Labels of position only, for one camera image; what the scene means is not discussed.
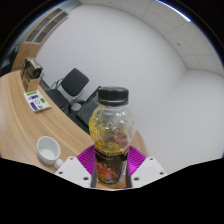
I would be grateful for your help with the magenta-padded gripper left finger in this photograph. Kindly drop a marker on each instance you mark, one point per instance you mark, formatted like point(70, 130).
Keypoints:
point(74, 171)

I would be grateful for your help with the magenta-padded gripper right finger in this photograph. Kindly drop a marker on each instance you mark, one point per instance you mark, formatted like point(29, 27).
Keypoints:
point(150, 171)

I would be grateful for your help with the clear bottle with black cap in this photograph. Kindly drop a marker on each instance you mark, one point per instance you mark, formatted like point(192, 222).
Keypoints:
point(111, 133)

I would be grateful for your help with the white and grey mug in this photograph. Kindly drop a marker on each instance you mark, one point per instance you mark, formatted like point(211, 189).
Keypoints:
point(48, 151)

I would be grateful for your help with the grey mesh office chair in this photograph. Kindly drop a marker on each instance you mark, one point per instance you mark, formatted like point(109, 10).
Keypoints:
point(85, 111)

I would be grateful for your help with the white and green leaflet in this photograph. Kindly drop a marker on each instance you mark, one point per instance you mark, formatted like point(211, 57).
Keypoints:
point(37, 101)

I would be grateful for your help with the black office chair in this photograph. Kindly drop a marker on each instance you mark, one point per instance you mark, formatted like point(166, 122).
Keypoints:
point(75, 81)

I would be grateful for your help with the wooden cabinet with glass doors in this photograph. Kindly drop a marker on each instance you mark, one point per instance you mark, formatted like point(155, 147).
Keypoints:
point(33, 43)

